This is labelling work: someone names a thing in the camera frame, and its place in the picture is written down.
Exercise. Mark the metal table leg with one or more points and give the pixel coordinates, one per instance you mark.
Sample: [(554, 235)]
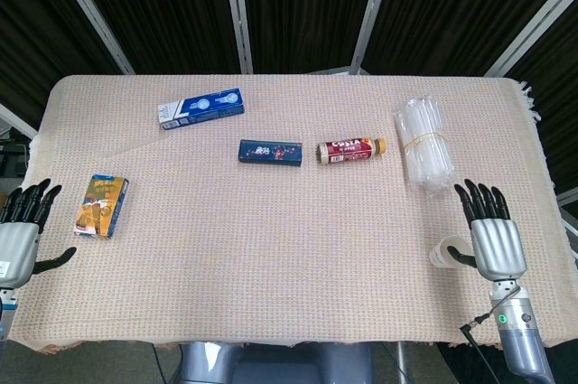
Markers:
[(400, 363)]

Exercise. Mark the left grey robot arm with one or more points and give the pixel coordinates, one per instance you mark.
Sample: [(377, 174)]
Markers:
[(6, 311)]

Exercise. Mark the orange and blue carton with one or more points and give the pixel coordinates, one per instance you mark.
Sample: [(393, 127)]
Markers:
[(100, 208)]

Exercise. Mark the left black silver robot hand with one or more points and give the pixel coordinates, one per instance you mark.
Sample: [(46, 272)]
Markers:
[(18, 244)]

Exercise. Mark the dark blue printed box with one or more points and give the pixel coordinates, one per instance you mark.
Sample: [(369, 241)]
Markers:
[(271, 152)]

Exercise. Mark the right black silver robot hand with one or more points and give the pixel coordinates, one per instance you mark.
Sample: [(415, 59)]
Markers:
[(496, 244)]

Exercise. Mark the black pleated curtain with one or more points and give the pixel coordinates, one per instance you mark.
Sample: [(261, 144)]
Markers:
[(31, 31), (302, 9), (451, 4), (167, 9)]

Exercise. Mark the yellow rubber band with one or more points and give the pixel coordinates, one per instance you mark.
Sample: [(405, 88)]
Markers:
[(424, 138)]

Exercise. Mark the grey robot torso base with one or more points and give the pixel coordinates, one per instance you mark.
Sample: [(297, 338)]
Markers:
[(271, 363)]

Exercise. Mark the blue and white carton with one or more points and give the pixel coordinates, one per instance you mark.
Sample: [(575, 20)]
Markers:
[(203, 108)]

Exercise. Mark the bundle of clear wrapped straws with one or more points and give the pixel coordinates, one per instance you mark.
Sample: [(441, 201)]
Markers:
[(426, 162)]

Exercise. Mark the beige woven tablecloth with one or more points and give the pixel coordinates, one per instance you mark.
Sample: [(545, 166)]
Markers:
[(271, 244)]

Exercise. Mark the red Costa coffee bottle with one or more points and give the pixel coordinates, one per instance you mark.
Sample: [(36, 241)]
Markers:
[(347, 151)]

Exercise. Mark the dark equipment rack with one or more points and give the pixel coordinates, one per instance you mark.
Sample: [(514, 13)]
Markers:
[(12, 160)]

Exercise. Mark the grey metal frame pole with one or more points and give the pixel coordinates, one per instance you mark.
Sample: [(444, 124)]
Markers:
[(238, 13), (372, 13), (568, 196), (533, 27), (90, 13), (15, 119)]

